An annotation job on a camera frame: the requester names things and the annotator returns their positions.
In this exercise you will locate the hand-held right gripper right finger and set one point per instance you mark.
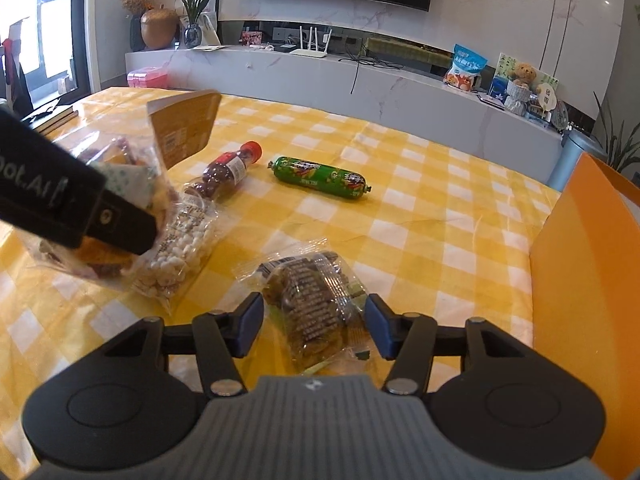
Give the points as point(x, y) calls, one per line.
point(377, 327)

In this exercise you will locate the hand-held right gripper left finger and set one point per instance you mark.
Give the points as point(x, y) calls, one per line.
point(250, 327)

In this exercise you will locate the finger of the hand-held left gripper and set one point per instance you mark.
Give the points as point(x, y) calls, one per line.
point(125, 225)

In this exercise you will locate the clear dark snack packet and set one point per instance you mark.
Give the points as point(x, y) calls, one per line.
point(310, 305)

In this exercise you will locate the clear mixed bag brown header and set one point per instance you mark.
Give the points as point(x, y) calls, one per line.
point(185, 125)

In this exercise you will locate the orange cardboard box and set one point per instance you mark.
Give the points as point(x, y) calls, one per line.
point(575, 285)

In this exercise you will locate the black notebook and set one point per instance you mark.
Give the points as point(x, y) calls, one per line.
point(55, 115)

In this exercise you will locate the yellow checked tablecloth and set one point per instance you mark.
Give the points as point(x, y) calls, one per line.
point(400, 235)

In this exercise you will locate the dark cloth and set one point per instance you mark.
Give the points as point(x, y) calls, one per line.
point(17, 85)

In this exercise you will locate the clear bottle with red cap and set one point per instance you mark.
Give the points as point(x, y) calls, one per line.
point(225, 170)

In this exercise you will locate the pink storage box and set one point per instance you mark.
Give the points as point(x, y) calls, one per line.
point(146, 79)

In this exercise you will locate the green sausage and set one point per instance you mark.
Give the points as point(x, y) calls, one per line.
point(315, 176)

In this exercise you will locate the window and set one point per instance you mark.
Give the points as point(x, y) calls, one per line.
point(55, 20)

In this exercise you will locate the round brown vase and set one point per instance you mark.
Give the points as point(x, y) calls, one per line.
point(159, 30)

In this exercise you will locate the paper sheet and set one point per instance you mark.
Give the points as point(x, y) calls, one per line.
point(210, 49)

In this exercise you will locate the green plant in glass vase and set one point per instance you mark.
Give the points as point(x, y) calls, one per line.
point(192, 35)

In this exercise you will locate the dried flowers in black vase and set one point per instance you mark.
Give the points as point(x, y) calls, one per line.
point(137, 0)

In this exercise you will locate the white marble television console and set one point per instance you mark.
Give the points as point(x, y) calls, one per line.
point(300, 80)

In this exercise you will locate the small black device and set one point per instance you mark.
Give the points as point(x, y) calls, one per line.
point(284, 48)

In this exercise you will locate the white router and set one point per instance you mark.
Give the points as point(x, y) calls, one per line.
point(310, 52)

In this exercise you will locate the grey flat box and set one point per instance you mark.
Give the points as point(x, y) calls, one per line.
point(491, 99)

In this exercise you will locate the blue grey trash can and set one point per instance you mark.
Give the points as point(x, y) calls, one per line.
point(575, 160)

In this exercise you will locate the blue snack bag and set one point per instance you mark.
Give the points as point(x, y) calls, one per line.
point(465, 67)

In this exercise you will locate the teddy bear bouquet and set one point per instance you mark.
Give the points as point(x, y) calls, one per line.
point(520, 90)

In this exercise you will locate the round patterned plate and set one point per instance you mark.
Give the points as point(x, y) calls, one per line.
point(561, 117)

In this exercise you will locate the green picture card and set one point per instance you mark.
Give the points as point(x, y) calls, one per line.
point(502, 70)

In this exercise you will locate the round paper fan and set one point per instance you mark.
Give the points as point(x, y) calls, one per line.
point(546, 96)

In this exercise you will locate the potted long leaf plant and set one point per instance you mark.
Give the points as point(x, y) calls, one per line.
point(620, 145)

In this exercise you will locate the pink photo frame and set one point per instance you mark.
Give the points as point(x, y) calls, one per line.
point(252, 38)

